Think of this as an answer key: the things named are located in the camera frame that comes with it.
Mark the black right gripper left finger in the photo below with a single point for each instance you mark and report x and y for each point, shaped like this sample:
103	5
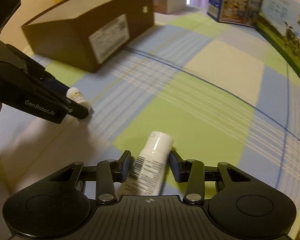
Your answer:
109	172

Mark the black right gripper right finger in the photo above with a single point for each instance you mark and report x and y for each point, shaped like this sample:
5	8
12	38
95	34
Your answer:
191	172

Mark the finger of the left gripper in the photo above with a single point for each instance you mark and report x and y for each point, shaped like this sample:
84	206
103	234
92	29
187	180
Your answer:
54	85
75	108

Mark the small white bottle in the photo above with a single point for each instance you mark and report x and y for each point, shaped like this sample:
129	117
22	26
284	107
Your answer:
75	95

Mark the white ointment tube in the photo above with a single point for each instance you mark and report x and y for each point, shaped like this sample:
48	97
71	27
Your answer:
147	173

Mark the brown cardboard storage box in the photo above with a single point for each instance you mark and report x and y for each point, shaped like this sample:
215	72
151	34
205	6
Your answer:
85	33

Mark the plaid bed sheet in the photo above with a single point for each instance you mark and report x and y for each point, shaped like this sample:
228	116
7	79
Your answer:
221	91

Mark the blue milk carton box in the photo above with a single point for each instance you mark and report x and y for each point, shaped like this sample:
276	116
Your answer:
241	12

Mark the green landscape milk box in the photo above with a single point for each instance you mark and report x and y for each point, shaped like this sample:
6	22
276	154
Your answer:
279	23

